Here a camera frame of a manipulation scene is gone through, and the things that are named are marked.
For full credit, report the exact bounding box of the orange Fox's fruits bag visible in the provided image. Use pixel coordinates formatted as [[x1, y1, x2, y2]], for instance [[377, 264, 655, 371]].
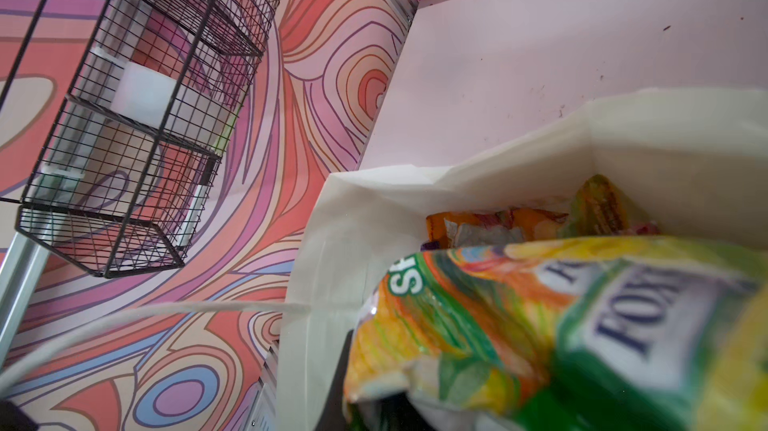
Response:
[[421, 207, 568, 251]]

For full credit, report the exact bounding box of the green Fox's bag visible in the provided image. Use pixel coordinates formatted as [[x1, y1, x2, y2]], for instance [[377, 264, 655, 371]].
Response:
[[343, 236, 767, 430]]

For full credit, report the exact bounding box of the illustrated paper gift bag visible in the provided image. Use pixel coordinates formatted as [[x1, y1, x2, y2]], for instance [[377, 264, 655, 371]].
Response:
[[0, 87, 768, 431]]

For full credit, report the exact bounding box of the marker pen in basket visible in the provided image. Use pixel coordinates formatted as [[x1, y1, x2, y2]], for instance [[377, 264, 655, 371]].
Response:
[[173, 185, 209, 250]]

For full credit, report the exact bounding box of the black wire basket left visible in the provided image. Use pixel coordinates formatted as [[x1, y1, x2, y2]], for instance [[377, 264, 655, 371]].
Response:
[[15, 0, 280, 279]]

